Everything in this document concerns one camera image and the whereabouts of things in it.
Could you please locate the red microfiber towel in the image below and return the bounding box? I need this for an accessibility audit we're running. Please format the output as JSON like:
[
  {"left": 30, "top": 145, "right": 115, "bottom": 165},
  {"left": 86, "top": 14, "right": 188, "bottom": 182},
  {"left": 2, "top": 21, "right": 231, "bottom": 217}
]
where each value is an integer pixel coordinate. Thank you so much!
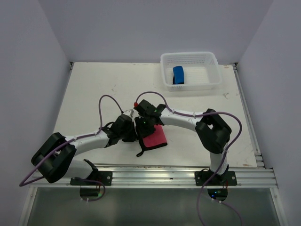
[{"left": 135, "top": 125, "right": 167, "bottom": 157}]

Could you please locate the blue microfiber towel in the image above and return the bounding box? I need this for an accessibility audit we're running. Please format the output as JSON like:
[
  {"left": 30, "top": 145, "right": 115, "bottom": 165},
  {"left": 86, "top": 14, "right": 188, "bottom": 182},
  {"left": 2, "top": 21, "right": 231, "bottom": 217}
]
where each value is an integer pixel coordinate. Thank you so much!
[{"left": 173, "top": 66, "right": 184, "bottom": 85}]

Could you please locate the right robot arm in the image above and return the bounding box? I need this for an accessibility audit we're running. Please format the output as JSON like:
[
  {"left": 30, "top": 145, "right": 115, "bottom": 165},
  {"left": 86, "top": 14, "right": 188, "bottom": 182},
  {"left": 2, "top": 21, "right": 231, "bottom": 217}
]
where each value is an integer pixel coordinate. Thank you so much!
[{"left": 134, "top": 100, "right": 232, "bottom": 185}]

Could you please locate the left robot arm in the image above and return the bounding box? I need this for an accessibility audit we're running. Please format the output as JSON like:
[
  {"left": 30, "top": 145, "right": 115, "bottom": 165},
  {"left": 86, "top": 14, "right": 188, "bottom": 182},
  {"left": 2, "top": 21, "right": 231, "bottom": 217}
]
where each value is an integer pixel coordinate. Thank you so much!
[{"left": 31, "top": 110, "right": 136, "bottom": 185}]

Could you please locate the white perforated plastic basket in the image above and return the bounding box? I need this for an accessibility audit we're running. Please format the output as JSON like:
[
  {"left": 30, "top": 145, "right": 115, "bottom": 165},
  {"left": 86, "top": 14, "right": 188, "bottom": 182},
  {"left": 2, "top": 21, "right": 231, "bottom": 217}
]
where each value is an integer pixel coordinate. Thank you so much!
[{"left": 160, "top": 52, "right": 222, "bottom": 91}]

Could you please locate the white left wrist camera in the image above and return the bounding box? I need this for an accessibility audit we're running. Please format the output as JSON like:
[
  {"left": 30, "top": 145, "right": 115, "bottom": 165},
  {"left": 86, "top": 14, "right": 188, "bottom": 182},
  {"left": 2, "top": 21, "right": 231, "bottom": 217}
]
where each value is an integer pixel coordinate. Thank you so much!
[{"left": 124, "top": 109, "right": 134, "bottom": 118}]

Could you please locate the aluminium mounting rail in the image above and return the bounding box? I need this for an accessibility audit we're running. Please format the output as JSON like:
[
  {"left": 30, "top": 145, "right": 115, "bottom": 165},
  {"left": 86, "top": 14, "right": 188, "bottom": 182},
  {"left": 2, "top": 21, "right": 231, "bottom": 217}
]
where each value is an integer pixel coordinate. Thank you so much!
[{"left": 30, "top": 164, "right": 278, "bottom": 188}]

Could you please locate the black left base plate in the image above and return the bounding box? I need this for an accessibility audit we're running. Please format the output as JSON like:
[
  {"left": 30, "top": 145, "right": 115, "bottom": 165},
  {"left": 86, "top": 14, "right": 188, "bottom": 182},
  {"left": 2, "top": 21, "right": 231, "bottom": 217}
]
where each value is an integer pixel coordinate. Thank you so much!
[{"left": 70, "top": 171, "right": 113, "bottom": 186}]

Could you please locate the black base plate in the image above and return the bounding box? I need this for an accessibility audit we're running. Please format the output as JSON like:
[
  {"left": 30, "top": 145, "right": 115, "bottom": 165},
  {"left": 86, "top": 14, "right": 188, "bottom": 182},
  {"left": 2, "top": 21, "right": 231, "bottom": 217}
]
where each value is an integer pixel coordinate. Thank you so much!
[
  {"left": 70, "top": 171, "right": 113, "bottom": 186},
  {"left": 194, "top": 170, "right": 238, "bottom": 186}
]

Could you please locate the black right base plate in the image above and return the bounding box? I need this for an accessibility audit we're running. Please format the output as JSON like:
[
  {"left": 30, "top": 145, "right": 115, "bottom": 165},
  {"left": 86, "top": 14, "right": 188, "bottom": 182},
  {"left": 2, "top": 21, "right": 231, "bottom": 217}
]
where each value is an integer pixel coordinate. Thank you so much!
[{"left": 194, "top": 170, "right": 238, "bottom": 186}]

